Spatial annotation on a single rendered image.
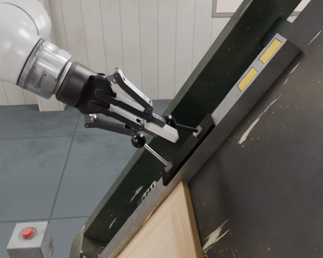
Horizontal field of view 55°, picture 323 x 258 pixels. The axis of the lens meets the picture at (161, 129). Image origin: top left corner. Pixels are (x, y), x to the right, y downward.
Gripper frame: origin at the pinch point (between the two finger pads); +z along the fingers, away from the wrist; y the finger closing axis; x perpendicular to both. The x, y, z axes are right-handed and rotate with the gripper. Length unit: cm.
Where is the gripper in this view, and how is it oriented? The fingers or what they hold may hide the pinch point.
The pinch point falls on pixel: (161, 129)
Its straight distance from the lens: 60.2
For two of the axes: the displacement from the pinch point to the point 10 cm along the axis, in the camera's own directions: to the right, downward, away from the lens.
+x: -0.7, -5.2, 8.5
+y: 5.4, -7.4, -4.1
